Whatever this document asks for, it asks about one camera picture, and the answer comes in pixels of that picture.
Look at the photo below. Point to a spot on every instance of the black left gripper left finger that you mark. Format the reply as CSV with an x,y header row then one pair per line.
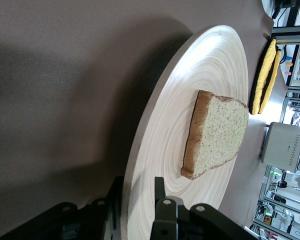
x,y
65,220

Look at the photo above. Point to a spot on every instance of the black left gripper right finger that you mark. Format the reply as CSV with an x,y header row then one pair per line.
x,y
180,222

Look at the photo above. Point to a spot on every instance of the slice of toast bread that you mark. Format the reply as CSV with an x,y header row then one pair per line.
x,y
220,135

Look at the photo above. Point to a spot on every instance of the round light wooden plate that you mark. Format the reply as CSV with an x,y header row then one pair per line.
x,y
165,125

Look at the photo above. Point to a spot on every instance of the cream and chrome toaster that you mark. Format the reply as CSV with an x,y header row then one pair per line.
x,y
282,145

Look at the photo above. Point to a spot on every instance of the yellow quilted oven mitt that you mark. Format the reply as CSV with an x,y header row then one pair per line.
x,y
271,80
258,80

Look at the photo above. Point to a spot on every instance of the aluminium profile frame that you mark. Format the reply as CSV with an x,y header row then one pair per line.
x,y
270,200

